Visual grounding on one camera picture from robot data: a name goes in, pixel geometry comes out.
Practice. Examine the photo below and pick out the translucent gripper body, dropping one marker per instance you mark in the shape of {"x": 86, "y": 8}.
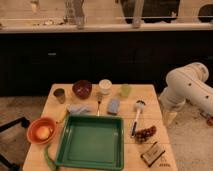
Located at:
{"x": 168, "y": 116}

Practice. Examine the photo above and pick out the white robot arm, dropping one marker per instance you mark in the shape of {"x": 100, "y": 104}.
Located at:
{"x": 186, "y": 83}

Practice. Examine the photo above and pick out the small wooden brush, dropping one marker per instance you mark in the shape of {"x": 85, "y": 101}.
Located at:
{"x": 99, "y": 98}

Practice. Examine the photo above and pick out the bunch of dark grapes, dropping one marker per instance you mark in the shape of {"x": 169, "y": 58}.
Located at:
{"x": 144, "y": 134}

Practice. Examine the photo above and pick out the black and white box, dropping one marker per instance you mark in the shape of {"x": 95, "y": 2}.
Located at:
{"x": 152, "y": 154}

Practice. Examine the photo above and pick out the light green cup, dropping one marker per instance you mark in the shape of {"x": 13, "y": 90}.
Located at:
{"x": 125, "y": 90}

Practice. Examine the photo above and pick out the blue sponge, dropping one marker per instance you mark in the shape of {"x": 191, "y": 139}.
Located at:
{"x": 113, "y": 106}

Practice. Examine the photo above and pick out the white cup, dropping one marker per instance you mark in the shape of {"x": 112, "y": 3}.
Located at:
{"x": 105, "y": 86}

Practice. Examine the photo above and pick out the green plastic tray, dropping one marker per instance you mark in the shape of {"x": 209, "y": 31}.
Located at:
{"x": 92, "y": 142}

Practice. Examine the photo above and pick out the dark red bowl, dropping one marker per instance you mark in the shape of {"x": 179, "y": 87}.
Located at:
{"x": 82, "y": 89}

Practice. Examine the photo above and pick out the light blue cloth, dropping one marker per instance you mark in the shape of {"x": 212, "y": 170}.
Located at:
{"x": 78, "y": 109}

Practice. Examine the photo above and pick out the grey metal cup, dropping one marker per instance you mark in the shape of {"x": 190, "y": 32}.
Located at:
{"x": 59, "y": 94}

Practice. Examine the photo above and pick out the green bean pod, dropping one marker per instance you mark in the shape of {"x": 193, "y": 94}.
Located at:
{"x": 49, "y": 161}

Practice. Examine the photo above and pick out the yellow ball in bowl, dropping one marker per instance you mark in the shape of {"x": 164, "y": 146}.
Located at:
{"x": 43, "y": 132}

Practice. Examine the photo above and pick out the orange bowl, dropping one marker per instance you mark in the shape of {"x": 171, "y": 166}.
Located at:
{"x": 43, "y": 121}

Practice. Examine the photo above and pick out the black stand left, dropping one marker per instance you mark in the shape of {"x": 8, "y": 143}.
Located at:
{"x": 24, "y": 123}

